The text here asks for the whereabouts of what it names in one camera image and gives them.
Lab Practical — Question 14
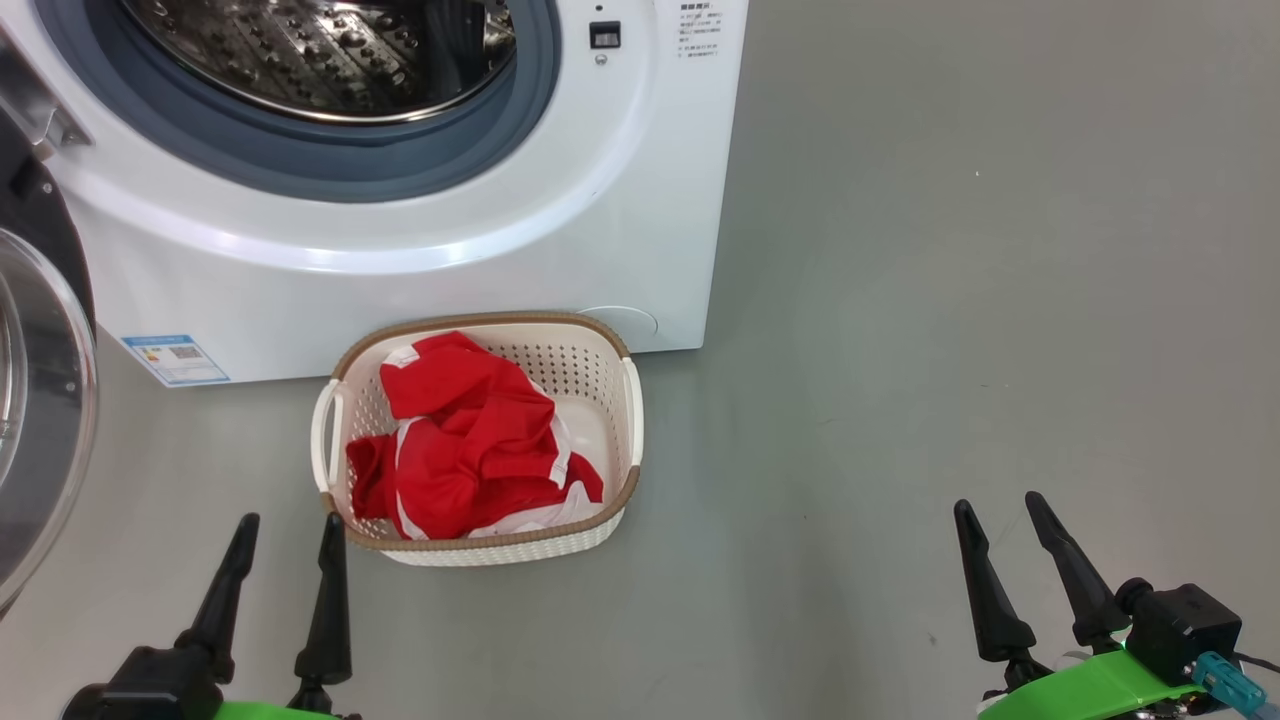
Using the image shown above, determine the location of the white front-load washing machine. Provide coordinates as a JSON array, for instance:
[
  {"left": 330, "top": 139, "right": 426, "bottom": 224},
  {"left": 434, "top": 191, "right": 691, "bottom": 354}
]
[{"left": 0, "top": 0, "right": 749, "bottom": 388}]

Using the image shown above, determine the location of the blue energy label sticker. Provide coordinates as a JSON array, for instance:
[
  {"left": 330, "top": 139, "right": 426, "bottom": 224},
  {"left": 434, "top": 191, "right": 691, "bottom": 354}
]
[{"left": 121, "top": 334, "right": 231, "bottom": 387}]

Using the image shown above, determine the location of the round white filter cover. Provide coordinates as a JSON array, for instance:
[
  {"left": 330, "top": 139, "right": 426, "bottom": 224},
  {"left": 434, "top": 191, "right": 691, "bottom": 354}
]
[{"left": 577, "top": 305, "right": 659, "bottom": 353}]

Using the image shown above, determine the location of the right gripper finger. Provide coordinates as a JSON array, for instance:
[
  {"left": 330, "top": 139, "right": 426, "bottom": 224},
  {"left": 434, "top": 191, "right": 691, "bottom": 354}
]
[
  {"left": 1025, "top": 491, "right": 1131, "bottom": 651},
  {"left": 953, "top": 499, "right": 1038, "bottom": 663}
]

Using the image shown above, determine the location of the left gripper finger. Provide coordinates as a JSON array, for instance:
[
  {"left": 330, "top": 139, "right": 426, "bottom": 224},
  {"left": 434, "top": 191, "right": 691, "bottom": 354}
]
[
  {"left": 293, "top": 513, "right": 353, "bottom": 691},
  {"left": 175, "top": 513, "right": 261, "bottom": 684}
]

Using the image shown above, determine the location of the red and white garment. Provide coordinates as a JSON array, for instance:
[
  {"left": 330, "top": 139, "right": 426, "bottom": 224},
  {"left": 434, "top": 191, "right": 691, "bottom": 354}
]
[{"left": 346, "top": 331, "right": 605, "bottom": 542}]

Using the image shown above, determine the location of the cream basket with brown rim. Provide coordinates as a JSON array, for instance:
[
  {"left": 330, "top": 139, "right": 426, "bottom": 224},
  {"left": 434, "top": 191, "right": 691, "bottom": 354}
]
[{"left": 310, "top": 311, "right": 644, "bottom": 568}]

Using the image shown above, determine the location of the teal cable connector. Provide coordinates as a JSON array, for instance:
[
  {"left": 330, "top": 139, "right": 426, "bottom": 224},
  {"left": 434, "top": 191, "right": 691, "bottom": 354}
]
[{"left": 1192, "top": 651, "right": 1269, "bottom": 716}]

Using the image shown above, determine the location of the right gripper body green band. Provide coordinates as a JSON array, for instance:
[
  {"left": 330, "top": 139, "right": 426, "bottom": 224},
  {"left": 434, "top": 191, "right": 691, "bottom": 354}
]
[{"left": 975, "top": 650, "right": 1201, "bottom": 720}]

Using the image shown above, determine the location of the black-rimmed glass washer door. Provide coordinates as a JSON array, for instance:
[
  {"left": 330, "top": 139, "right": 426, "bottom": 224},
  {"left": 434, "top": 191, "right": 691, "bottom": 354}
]
[{"left": 0, "top": 100, "right": 99, "bottom": 616}]

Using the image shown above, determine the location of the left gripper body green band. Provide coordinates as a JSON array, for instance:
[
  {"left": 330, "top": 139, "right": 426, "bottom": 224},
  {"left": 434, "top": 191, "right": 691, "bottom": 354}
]
[{"left": 60, "top": 645, "right": 361, "bottom": 720}]

